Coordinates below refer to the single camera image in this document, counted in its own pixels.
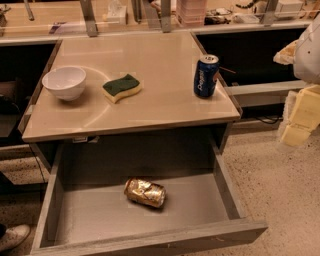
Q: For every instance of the blue Pepsi can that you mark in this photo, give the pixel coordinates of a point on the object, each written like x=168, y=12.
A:
x=205, y=75

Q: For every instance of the white box on shelf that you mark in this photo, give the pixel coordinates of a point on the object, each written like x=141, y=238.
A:
x=117, y=14

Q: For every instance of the white shoe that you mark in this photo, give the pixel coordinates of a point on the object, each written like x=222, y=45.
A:
x=12, y=237

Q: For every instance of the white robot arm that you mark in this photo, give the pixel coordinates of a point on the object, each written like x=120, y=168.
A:
x=306, y=64

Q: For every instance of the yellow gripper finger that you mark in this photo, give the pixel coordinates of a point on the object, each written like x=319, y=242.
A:
x=286, y=55
x=301, y=115

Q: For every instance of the white bowl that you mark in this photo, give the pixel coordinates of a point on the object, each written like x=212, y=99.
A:
x=65, y=83

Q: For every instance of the grey open drawer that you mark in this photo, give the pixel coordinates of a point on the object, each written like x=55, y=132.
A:
x=85, y=211

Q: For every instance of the grey counter cabinet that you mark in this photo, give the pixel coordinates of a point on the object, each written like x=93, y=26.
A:
x=125, y=105

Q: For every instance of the pink stacked container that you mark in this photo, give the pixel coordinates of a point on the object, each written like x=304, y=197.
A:
x=191, y=13

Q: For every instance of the green yellow sponge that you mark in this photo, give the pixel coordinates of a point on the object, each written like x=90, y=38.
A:
x=118, y=89

